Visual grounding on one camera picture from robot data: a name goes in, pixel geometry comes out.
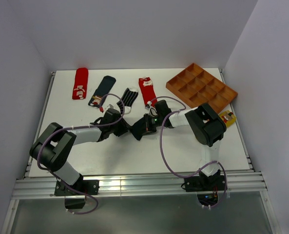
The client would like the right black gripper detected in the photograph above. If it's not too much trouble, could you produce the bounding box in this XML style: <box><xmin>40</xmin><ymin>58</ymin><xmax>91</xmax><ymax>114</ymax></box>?
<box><xmin>138</xmin><ymin>114</ymin><xmax>164</xmax><ymax>137</ymax></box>

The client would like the plain navy ankle sock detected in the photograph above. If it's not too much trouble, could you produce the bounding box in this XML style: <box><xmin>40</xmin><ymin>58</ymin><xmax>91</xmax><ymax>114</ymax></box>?
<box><xmin>130</xmin><ymin>117</ymin><xmax>148</xmax><ymax>141</ymax></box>

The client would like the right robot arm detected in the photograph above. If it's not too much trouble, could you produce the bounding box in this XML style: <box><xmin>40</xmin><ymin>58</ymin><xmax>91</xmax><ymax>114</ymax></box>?
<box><xmin>142</xmin><ymin>100</ymin><xmax>227</xmax><ymax>190</ymax></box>

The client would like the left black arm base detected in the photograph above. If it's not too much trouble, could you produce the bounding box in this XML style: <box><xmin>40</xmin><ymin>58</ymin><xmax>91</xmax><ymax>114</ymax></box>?
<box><xmin>54</xmin><ymin>180</ymin><xmax>99</xmax><ymax>213</ymax></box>

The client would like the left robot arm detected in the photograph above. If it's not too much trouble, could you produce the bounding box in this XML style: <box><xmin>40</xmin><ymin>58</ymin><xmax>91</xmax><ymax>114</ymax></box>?
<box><xmin>29</xmin><ymin>108</ymin><xmax>130</xmax><ymax>195</ymax></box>

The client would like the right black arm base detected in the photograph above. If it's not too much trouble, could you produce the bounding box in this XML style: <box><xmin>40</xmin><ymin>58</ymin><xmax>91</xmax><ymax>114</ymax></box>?
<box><xmin>181</xmin><ymin>171</ymin><xmax>226</xmax><ymax>207</ymax></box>

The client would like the black white striped sock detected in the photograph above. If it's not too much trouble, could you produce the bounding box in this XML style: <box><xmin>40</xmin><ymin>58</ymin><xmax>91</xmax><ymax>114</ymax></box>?
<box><xmin>117</xmin><ymin>87</ymin><xmax>138</xmax><ymax>114</ymax></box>

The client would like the navy sock with bear pattern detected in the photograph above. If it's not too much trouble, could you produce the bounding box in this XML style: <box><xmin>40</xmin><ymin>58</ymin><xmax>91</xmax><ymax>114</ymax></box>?
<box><xmin>88</xmin><ymin>76</ymin><xmax>116</xmax><ymax>108</ymax></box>

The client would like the red sock with santa pattern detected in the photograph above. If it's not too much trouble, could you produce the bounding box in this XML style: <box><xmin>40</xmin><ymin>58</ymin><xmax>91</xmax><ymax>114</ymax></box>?
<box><xmin>138</xmin><ymin>77</ymin><xmax>157</xmax><ymax>107</ymax></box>

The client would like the red sock with white figure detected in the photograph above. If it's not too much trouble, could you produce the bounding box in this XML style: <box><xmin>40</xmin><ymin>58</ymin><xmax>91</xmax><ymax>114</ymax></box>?
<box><xmin>72</xmin><ymin>67</ymin><xmax>89</xmax><ymax>100</ymax></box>

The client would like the orange compartment tray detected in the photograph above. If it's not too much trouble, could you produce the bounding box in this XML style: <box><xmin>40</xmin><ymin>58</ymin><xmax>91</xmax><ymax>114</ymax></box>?
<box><xmin>166</xmin><ymin>63</ymin><xmax>238</xmax><ymax>114</ymax></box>

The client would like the yellow sock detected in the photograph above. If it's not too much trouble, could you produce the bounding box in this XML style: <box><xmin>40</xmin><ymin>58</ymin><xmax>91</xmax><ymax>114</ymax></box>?
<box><xmin>219</xmin><ymin>110</ymin><xmax>237</xmax><ymax>128</ymax></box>

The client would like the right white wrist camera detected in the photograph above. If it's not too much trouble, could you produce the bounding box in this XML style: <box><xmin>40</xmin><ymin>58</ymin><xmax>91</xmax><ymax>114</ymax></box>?
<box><xmin>145</xmin><ymin>99</ymin><xmax>156</xmax><ymax>109</ymax></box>

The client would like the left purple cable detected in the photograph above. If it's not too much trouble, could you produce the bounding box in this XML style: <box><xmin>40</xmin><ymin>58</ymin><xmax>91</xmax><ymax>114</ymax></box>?
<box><xmin>37</xmin><ymin>93</ymin><xmax>125</xmax><ymax>215</ymax></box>

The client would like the purple cable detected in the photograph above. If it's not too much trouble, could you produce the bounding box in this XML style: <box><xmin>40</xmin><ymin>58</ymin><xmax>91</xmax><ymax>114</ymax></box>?
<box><xmin>149</xmin><ymin>96</ymin><xmax>229</xmax><ymax>209</ymax></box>
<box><xmin>37</xmin><ymin>93</ymin><xmax>125</xmax><ymax>215</ymax></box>

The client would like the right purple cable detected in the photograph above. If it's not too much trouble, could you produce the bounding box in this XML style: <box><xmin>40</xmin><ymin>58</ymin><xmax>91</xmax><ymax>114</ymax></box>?
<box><xmin>149</xmin><ymin>96</ymin><xmax>229</xmax><ymax>209</ymax></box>

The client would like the aluminium front rail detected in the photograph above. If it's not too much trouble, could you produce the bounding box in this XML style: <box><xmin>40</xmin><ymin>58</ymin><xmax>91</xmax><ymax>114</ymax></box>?
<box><xmin>11</xmin><ymin>171</ymin><xmax>268</xmax><ymax>200</ymax></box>

